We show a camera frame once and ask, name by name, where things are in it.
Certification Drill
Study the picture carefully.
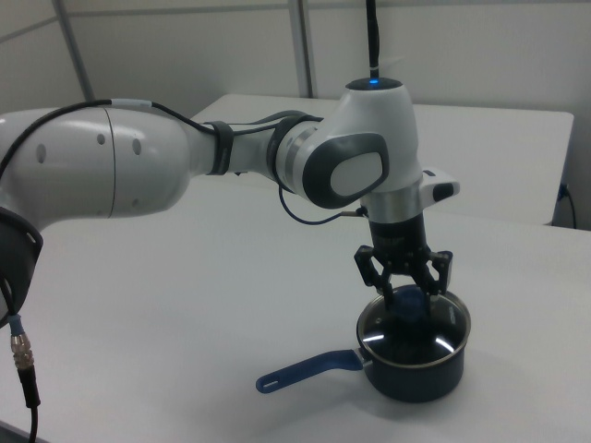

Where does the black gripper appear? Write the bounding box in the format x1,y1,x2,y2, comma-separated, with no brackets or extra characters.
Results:
354,213,454,310

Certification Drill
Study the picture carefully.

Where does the glass lid with blue knob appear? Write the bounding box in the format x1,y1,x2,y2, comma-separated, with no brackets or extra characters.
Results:
357,283,469,362

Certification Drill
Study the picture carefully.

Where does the white background table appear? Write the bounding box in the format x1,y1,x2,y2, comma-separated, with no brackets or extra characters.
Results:
189,94,575,227

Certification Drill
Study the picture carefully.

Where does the black saucepan with blue handle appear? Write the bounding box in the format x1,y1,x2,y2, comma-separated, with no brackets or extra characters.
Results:
255,294,472,405

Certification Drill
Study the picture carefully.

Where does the black cable with blue plug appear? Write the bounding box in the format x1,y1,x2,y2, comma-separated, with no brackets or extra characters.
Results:
556,182,579,230

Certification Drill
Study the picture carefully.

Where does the white cable tie tag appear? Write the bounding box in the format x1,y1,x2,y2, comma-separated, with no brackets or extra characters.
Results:
368,55,404,75

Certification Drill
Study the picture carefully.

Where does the black pole with cables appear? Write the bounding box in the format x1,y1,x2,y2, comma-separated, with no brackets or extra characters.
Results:
364,0,385,81

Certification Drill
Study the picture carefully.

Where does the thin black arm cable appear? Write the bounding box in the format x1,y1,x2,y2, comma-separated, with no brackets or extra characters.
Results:
0,98,368,227

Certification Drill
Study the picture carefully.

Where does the black cable with metal connector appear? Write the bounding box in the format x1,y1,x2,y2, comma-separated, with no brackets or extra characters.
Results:
0,276,45,443

